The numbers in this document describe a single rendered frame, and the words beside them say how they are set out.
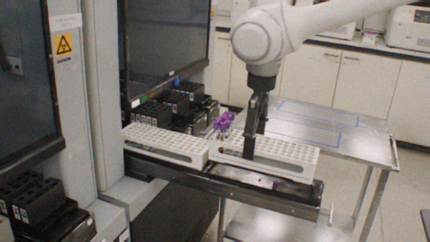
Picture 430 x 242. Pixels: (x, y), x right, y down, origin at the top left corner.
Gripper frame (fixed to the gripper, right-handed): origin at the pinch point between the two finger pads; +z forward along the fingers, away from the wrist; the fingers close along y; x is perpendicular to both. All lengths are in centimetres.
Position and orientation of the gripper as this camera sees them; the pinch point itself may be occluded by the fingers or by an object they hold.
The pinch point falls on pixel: (254, 143)
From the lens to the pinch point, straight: 95.4
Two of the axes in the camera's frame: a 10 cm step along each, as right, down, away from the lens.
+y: 3.6, -3.6, 8.6
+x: -9.3, -2.0, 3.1
